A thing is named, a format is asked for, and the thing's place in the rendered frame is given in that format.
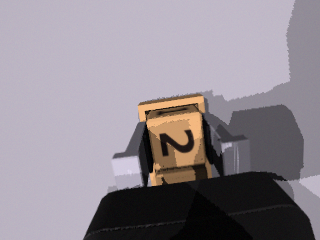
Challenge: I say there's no brown wooden calendar stand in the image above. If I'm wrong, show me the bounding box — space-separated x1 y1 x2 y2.
138 94 212 186

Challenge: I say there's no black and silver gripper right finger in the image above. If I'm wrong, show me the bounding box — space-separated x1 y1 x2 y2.
201 112 251 176

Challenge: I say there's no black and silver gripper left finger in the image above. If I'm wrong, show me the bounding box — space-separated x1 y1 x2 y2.
111 121 154 190

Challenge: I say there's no orange number cube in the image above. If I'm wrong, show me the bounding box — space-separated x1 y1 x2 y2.
146 105 207 170
155 164 208 185

